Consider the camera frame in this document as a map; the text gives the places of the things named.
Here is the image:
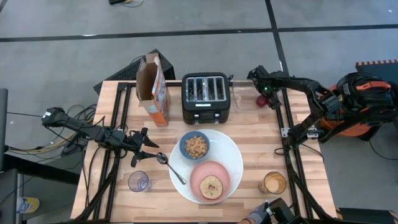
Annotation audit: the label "pink plate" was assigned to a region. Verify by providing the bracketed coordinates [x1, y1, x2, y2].
[189, 160, 232, 205]

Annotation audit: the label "black four-slot toaster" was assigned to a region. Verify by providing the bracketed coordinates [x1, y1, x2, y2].
[181, 72, 231, 125]

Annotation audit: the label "grey vertical panel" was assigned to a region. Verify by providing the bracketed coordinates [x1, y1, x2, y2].
[0, 88, 9, 172]

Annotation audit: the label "black box with orange corner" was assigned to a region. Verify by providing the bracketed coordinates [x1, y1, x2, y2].
[337, 207, 398, 224]

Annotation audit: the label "toasted bagel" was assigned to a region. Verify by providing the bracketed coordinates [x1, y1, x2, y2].
[199, 175, 224, 200]

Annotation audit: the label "yellow and white object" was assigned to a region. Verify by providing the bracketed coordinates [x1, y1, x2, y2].
[17, 196, 40, 215]

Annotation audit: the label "black floor beam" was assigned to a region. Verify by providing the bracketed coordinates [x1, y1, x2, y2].
[2, 154, 81, 185]

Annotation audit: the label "red apple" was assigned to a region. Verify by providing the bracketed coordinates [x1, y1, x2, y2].
[255, 95, 271, 108]

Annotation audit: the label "blue bowl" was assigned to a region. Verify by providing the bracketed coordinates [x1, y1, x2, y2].
[179, 130, 211, 161]

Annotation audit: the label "metal spoon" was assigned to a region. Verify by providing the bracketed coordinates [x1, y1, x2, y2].
[156, 152, 188, 185]

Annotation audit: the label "bundle of coloured cables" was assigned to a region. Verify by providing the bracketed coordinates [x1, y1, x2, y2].
[6, 104, 99, 158]

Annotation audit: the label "orange pumpkin cereal box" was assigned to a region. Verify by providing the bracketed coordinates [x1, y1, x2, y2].
[136, 52, 172, 127]

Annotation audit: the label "clear plastic container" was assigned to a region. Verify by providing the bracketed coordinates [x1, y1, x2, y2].
[231, 80, 285, 111]

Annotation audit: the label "amber drinking glass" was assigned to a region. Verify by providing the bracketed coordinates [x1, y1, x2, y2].
[258, 171, 287, 195]

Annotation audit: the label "black aluminium back rail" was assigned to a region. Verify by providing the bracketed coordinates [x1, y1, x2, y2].
[124, 81, 184, 88]

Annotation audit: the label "purple tinted drinking glass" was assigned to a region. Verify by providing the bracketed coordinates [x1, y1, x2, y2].
[127, 170, 153, 193]

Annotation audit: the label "black foam mat orange edge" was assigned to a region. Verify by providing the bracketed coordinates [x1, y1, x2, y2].
[355, 58, 398, 84]

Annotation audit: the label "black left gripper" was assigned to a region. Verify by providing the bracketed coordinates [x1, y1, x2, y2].
[122, 126, 160, 169]

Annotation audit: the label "ring-shaped cereal pieces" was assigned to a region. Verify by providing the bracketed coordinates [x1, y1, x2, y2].
[184, 136, 208, 159]

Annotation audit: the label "person's hand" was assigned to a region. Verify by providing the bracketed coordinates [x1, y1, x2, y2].
[238, 201, 271, 224]

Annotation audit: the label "orange and black vacuum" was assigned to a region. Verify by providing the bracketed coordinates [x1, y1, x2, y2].
[317, 71, 398, 142]

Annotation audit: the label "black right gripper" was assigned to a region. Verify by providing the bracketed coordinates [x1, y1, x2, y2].
[247, 65, 282, 111]

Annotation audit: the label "black computer tower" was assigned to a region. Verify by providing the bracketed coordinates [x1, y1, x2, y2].
[93, 49, 177, 94]

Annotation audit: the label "black handheld device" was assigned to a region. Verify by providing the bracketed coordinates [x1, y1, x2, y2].
[266, 197, 295, 224]

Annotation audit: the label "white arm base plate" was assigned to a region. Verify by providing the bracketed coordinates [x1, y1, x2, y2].
[280, 126, 320, 140]

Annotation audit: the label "white round woven placemat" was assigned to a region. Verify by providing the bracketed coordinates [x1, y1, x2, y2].
[169, 129, 244, 205]

